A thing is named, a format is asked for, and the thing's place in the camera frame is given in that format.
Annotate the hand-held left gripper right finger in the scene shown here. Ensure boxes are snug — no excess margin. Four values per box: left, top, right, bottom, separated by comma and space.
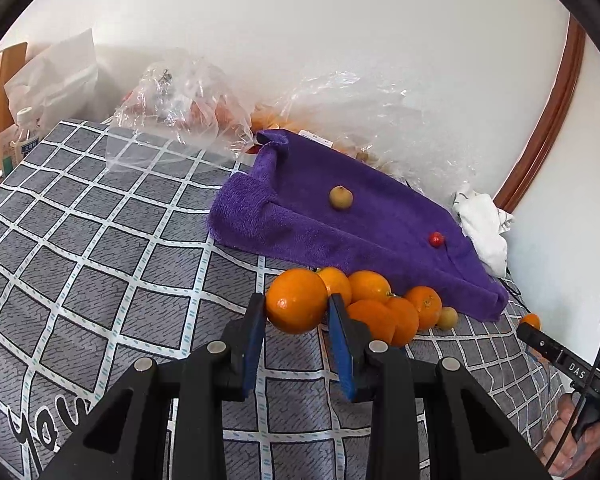
328, 294, 553, 480

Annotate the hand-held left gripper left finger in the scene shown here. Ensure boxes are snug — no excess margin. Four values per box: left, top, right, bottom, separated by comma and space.
37, 292, 267, 480

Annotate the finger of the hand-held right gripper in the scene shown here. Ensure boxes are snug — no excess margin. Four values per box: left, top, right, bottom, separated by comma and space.
517, 321, 562, 367

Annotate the large orange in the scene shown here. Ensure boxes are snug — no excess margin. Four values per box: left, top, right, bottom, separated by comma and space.
266, 268, 329, 335

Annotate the purple towel tray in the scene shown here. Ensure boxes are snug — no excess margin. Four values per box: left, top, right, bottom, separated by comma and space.
207, 129, 510, 322

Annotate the person's right hand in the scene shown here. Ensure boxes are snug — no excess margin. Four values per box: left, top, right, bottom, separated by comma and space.
540, 392, 600, 478

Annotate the white crumpled cloth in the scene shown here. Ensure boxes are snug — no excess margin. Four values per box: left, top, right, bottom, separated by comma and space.
452, 191, 515, 278

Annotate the grey checked cloth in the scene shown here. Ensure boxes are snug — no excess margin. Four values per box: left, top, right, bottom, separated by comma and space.
0, 119, 571, 480

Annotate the bagged orange pile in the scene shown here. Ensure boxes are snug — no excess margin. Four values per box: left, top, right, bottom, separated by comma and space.
250, 104, 303, 133

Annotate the large clear plastic bag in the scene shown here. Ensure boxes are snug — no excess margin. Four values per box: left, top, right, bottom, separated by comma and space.
250, 71, 481, 206

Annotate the clear plastic bottle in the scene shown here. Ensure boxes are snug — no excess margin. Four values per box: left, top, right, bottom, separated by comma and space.
9, 108, 42, 166

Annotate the white plastic bag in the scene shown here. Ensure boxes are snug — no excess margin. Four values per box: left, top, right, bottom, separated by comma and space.
4, 28, 99, 126

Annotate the wooden chair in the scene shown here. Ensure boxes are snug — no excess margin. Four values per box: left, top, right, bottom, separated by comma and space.
0, 42, 29, 126

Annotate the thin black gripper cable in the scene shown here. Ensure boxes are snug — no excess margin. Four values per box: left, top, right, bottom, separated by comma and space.
542, 392, 581, 468

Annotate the brown wooden door frame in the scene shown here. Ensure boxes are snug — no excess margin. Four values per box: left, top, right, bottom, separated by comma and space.
492, 12, 587, 213

